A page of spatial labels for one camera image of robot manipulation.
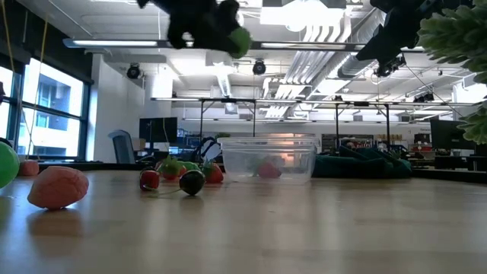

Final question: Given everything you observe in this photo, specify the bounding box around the dark-framed window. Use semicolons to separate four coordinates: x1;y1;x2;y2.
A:
0;56;92;163

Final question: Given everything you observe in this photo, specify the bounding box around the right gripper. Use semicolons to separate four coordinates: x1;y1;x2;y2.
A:
355;0;442;62

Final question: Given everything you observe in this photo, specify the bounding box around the black toy cherry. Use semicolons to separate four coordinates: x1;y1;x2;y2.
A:
179;169;206;197

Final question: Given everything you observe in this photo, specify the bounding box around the black computer monitor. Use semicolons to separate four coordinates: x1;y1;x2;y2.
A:
138;116;179;145
430;118;477;151

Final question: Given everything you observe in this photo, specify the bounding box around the red toy cherry with stem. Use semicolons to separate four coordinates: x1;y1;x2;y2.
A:
139;169;183;197

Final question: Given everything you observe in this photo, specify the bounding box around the dark green cloth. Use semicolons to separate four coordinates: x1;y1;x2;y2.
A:
314;145;414;180

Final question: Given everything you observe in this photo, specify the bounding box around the large red toy strawberry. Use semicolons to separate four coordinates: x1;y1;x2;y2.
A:
249;155;283;180

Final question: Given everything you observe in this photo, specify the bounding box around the pink textured toy fruit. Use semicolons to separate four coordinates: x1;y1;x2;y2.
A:
18;160;40;178
27;166;90;211

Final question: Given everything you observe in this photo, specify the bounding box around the silver ventilation duct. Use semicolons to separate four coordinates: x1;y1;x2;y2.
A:
281;7;433;81

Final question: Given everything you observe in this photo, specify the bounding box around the clear plastic tupperware container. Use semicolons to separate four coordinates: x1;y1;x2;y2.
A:
217;133;322;186

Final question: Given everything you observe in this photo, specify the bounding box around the artificial green potted plant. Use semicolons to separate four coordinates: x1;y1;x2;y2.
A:
416;0;487;145

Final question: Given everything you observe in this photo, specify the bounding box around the light green toy cabbage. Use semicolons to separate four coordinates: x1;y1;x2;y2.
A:
227;26;253;60

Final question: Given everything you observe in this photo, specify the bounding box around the bright green round toy fruit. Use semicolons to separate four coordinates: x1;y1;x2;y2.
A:
0;141;21;190

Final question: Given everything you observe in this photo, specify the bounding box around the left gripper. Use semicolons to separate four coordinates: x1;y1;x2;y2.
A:
136;0;242;56

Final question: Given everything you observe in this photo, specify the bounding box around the black ceiling camera rig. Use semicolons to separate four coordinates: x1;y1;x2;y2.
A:
374;59;407;79

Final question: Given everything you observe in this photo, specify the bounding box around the black metal gantry frame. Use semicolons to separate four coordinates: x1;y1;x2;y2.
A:
151;97;393;153

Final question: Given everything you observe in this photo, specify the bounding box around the long ceiling light rail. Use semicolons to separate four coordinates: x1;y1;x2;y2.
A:
62;37;425;53

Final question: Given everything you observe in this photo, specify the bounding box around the toy strawberry with leaves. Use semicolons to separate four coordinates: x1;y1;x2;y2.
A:
202;159;224;185
159;155;183;182

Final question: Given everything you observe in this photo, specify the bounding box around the green toy cucumber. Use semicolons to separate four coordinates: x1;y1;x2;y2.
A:
177;161;202;172

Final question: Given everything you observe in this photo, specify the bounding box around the office chair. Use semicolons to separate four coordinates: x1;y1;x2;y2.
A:
108;129;136;164

